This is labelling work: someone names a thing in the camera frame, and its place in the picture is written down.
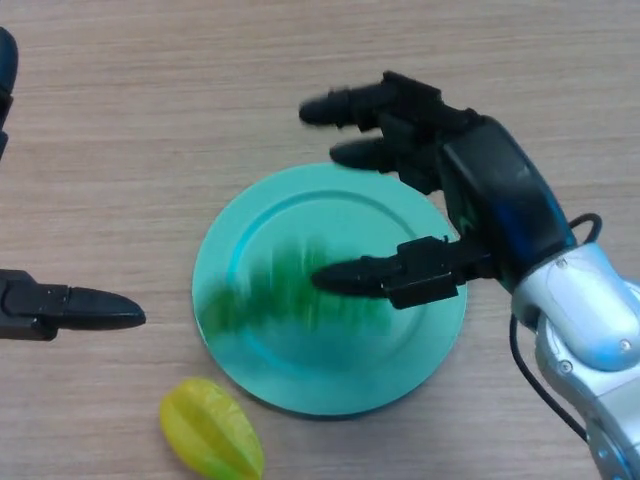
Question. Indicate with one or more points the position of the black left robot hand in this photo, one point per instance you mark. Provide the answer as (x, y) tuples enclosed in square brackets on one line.
[(35, 305)]

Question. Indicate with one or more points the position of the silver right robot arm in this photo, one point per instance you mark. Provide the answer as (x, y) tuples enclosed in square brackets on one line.
[(585, 310)]

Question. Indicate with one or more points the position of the green grape bunch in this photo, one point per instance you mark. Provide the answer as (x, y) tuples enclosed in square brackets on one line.
[(287, 292)]

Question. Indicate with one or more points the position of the yellow starfruit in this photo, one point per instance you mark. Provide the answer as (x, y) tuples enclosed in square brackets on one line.
[(210, 435)]

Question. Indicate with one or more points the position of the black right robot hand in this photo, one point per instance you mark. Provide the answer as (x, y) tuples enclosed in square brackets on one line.
[(500, 185)]

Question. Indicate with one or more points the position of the round teal plate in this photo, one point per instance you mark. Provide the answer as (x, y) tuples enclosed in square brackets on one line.
[(320, 370)]

